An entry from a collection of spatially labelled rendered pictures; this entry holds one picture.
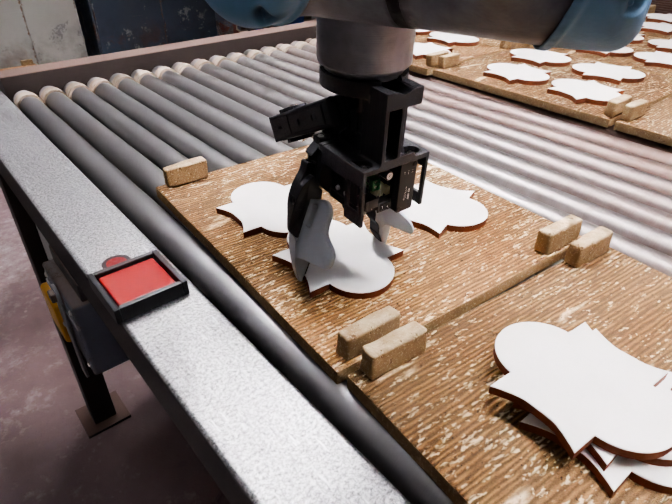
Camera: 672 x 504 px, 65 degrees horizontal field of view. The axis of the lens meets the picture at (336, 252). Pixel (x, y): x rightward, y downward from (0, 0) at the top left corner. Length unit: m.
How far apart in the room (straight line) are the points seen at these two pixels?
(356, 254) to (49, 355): 1.57
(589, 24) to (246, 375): 0.36
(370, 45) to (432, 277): 0.25
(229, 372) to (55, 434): 1.31
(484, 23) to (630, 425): 0.28
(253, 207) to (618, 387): 0.43
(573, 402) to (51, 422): 1.56
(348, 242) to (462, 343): 0.17
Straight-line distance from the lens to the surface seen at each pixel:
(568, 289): 0.57
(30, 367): 2.00
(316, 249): 0.49
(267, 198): 0.67
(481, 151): 0.90
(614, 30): 0.26
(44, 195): 0.84
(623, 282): 0.61
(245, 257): 0.58
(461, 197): 0.69
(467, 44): 1.49
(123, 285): 0.58
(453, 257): 0.58
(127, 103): 1.16
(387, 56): 0.41
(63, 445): 1.73
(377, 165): 0.43
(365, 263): 0.54
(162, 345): 0.52
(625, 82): 1.29
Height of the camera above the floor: 1.26
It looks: 34 degrees down
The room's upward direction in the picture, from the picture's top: straight up
